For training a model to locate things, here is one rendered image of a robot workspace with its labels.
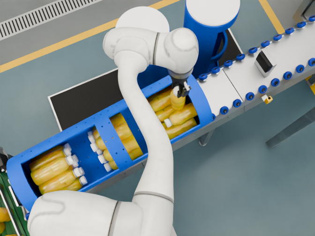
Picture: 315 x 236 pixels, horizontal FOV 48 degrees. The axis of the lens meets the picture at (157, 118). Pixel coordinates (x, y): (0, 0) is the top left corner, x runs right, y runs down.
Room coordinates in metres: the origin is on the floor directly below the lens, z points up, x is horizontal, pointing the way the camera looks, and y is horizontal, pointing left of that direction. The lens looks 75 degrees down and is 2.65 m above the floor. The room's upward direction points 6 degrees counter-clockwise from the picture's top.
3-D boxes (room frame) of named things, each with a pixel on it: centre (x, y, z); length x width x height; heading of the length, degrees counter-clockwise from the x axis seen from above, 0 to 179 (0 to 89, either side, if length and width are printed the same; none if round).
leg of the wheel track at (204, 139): (0.49, -0.32, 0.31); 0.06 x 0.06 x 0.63; 23
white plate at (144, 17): (0.91, 0.03, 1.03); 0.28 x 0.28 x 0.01
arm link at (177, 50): (0.48, -0.08, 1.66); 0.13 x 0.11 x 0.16; 74
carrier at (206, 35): (1.03, -0.35, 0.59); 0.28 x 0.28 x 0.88
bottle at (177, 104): (0.47, -0.10, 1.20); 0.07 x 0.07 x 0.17
